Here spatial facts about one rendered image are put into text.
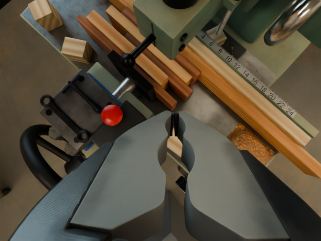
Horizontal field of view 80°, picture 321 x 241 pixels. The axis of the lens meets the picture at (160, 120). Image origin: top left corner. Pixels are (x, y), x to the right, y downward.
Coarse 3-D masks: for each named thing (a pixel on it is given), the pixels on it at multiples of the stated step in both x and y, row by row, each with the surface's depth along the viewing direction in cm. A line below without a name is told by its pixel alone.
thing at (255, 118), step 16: (112, 0) 40; (128, 0) 37; (208, 80) 36; (224, 80) 36; (224, 96) 36; (240, 96) 35; (240, 112) 37; (256, 112) 35; (256, 128) 37; (272, 128) 35; (272, 144) 38; (288, 144) 34; (304, 160) 34; (320, 176) 34
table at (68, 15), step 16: (64, 0) 42; (80, 0) 42; (96, 0) 42; (32, 16) 42; (64, 16) 42; (48, 32) 41; (64, 32) 41; (80, 32) 41; (96, 48) 41; (80, 64) 41; (112, 64) 40; (144, 96) 40; (176, 96) 40; (192, 96) 40; (208, 96) 39; (160, 112) 39; (192, 112) 39; (208, 112) 39; (224, 112) 39; (224, 128) 39; (176, 160) 39
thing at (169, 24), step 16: (144, 0) 23; (160, 0) 23; (208, 0) 23; (144, 16) 24; (160, 16) 23; (176, 16) 23; (192, 16) 23; (208, 16) 28; (144, 32) 28; (160, 32) 24; (176, 32) 23; (192, 32) 27; (160, 48) 29; (176, 48) 27
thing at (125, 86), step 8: (112, 56) 31; (120, 56) 31; (120, 64) 31; (120, 72) 37; (128, 72) 31; (136, 72) 30; (128, 80) 34; (136, 80) 30; (144, 80) 30; (120, 88) 34; (128, 88) 34; (144, 88) 30; (152, 88) 31; (120, 96) 34; (152, 96) 35
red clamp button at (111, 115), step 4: (104, 108) 27; (108, 108) 27; (112, 108) 27; (116, 108) 27; (104, 112) 27; (108, 112) 27; (112, 112) 27; (116, 112) 27; (120, 112) 27; (104, 116) 27; (108, 116) 27; (112, 116) 27; (116, 116) 27; (120, 116) 27; (104, 120) 27; (108, 120) 27; (112, 120) 27; (116, 120) 27; (120, 120) 27; (108, 124) 27; (112, 124) 27; (116, 124) 27
